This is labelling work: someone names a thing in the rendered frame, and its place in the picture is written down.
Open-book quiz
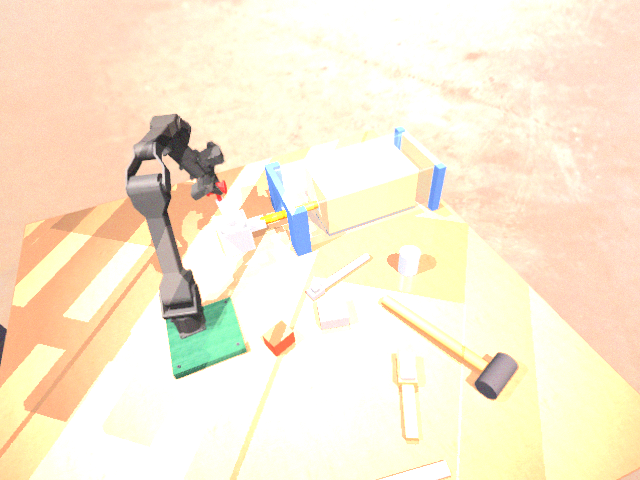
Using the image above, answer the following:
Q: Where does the mallet with grey head and wooden handle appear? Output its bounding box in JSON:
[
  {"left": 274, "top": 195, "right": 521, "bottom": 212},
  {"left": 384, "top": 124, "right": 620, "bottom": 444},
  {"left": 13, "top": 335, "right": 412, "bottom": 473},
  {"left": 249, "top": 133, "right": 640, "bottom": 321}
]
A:
[{"left": 381, "top": 295, "right": 518, "bottom": 400}]

